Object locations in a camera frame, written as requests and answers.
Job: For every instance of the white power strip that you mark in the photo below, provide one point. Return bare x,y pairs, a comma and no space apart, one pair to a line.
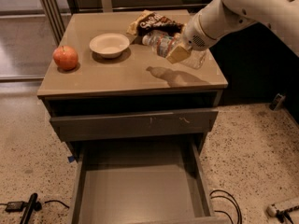
278,208

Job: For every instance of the open grey middle drawer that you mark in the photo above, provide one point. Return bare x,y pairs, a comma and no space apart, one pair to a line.
155,181

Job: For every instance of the red apple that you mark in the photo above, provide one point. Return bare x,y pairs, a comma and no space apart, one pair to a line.
65,57

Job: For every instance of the brown snack chip bag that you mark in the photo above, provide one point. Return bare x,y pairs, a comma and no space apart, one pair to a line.
149,21

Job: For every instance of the clear plastic water bottle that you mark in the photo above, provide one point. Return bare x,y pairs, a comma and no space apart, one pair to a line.
161,43

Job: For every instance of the black power adapter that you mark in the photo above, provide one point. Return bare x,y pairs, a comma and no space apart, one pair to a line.
15,206

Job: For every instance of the grey drawer cabinet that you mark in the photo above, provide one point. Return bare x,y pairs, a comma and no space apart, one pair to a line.
136,81

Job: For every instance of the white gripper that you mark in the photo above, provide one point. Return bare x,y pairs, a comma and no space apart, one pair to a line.
193,34

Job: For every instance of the closed grey top drawer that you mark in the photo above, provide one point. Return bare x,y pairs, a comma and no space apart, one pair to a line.
97,127

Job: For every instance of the blue tape piece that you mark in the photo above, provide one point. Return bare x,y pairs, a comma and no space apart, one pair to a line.
71,158

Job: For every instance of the white paper bowl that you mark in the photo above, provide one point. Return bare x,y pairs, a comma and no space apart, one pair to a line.
109,46

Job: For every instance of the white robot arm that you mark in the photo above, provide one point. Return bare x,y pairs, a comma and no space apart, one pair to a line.
222,17

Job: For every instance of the black handheld tool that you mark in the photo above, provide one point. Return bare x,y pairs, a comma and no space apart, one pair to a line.
32,205

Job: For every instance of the small grey floor device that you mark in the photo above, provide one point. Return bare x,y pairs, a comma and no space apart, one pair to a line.
277,102

